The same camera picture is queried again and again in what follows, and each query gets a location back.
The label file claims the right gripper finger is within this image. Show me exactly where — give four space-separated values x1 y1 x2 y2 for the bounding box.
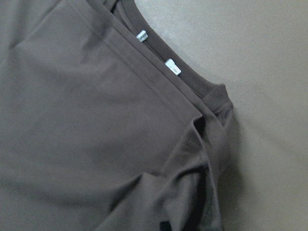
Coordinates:
159 221 171 231

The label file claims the brown t-shirt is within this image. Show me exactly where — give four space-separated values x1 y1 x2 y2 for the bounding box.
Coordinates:
0 0 233 231

